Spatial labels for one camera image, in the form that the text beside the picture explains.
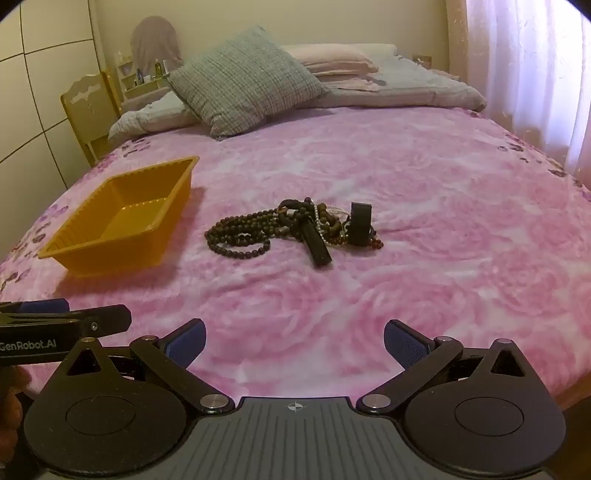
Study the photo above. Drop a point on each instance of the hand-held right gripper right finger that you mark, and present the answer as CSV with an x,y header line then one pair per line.
x,y
406,344

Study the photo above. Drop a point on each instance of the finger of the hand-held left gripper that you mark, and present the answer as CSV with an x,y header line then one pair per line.
x,y
44,306
111,318

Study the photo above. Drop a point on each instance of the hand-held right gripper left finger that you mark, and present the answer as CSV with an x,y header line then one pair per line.
x,y
187,344

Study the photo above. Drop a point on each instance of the yellow plastic tray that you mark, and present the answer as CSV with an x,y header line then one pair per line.
x,y
115,221

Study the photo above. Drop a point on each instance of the long black wristband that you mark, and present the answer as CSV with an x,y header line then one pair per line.
x,y
318,251

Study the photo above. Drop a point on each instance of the person's left hand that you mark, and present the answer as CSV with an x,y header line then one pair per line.
x,y
10,406

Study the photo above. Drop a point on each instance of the wooden chair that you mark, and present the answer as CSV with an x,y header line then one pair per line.
x,y
87,115

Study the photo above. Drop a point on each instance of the cream wardrobe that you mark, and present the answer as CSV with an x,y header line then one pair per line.
x,y
27,92

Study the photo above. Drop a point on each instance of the cream vanity shelf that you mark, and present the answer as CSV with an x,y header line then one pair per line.
x,y
138,90

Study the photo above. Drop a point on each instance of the dark blue bottle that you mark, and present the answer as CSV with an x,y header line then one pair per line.
x,y
139,76

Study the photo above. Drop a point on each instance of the green bottle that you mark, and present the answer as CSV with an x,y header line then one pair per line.
x,y
158,69

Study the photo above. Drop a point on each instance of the grey striped quilt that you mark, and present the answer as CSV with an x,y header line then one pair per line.
x,y
415,87

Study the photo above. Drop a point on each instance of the pink folded cloth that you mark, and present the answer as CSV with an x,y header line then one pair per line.
x,y
355,84

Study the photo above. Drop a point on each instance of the grey plaid pillow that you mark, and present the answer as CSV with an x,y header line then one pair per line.
x,y
249,78

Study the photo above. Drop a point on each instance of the cloth covered mirror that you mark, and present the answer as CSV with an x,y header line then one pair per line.
x,y
154,41

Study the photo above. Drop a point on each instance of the white pillow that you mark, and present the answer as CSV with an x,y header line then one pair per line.
x,y
383,50

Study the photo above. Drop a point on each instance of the pink pillow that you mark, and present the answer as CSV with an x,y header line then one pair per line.
x,y
332,57

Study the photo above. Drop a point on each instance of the white sheer curtain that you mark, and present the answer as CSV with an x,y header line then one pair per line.
x,y
531,69

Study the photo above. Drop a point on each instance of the beige curtain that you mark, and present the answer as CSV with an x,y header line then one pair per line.
x,y
457,37

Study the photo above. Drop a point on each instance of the wooden bed frame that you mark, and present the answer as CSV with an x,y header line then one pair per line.
x,y
575,397

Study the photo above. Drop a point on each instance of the wall socket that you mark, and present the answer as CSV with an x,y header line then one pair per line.
x,y
421,58

